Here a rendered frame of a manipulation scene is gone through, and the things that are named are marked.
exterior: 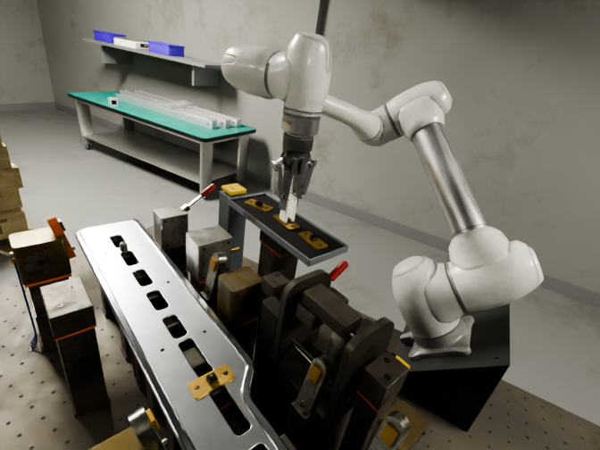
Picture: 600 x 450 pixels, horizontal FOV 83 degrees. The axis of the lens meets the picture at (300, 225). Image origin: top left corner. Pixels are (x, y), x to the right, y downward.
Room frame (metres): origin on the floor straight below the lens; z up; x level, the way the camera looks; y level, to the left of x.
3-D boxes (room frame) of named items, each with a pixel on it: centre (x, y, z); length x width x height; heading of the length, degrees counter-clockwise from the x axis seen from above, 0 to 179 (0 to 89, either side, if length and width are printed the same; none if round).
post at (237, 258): (1.01, 0.23, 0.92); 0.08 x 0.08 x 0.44; 45
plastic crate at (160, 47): (4.27, 1.86, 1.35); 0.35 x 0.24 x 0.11; 65
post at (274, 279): (0.65, 0.03, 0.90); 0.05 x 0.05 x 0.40; 45
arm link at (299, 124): (0.82, 0.04, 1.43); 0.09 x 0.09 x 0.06
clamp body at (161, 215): (0.97, 0.41, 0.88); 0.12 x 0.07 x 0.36; 135
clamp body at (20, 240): (0.70, 0.68, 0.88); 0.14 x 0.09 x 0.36; 135
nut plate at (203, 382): (0.43, 0.12, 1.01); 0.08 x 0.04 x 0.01; 135
